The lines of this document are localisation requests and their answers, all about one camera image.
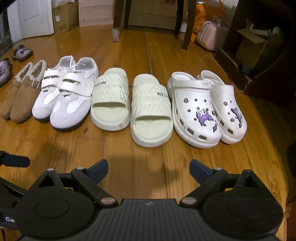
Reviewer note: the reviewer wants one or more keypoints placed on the white clog purple charms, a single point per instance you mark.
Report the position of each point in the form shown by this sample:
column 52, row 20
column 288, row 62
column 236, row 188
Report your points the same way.
column 233, row 120
column 192, row 109

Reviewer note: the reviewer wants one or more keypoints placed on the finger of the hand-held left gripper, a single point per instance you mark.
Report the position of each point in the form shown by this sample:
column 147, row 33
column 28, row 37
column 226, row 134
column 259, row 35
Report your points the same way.
column 18, row 161

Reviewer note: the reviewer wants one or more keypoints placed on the white door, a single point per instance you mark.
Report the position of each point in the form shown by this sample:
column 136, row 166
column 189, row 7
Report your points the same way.
column 32, row 18

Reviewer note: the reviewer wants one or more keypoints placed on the light wooden board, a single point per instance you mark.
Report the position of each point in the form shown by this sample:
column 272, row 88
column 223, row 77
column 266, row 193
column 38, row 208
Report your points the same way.
column 97, row 12

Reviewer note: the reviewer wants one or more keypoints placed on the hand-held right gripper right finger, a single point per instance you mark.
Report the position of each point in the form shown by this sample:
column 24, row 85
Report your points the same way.
column 198, row 168

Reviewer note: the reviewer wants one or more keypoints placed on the closed brown cardboard box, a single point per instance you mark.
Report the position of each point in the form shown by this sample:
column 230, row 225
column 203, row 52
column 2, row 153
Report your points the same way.
column 66, row 16

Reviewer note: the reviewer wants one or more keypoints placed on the cream slide sandal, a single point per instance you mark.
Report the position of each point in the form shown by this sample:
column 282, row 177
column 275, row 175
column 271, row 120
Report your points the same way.
column 150, row 111
column 108, row 102

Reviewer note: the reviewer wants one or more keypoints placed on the orange bag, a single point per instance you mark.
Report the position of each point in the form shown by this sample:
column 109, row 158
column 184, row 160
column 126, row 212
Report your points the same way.
column 208, row 11

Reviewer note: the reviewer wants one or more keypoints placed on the tan fleece-lined boot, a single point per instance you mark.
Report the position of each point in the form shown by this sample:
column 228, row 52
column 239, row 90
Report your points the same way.
column 25, row 104
column 10, row 102

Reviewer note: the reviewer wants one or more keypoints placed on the pink suitcase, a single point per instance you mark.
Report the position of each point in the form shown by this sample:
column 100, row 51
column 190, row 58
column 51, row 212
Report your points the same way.
column 210, row 37

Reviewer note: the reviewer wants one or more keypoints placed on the open cardboard box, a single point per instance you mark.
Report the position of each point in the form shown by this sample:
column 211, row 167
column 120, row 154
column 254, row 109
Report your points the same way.
column 256, row 53

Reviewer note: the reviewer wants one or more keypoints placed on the dark wooden table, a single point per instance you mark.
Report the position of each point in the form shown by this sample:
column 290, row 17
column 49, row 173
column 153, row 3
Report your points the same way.
column 119, row 14

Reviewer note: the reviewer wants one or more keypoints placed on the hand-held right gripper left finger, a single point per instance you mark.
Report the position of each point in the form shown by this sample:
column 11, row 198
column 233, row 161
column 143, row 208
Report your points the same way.
column 99, row 168

